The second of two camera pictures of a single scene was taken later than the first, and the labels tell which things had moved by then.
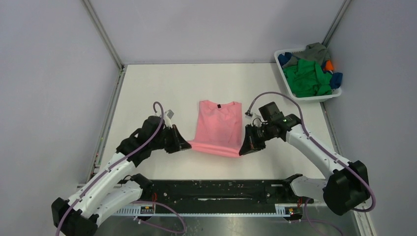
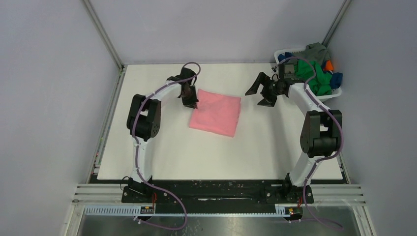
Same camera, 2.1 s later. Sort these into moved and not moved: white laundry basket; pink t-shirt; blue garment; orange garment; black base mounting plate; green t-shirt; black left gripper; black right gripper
Moved: pink t-shirt; black right gripper; black left gripper
Not moved: white laundry basket; black base mounting plate; orange garment; green t-shirt; blue garment
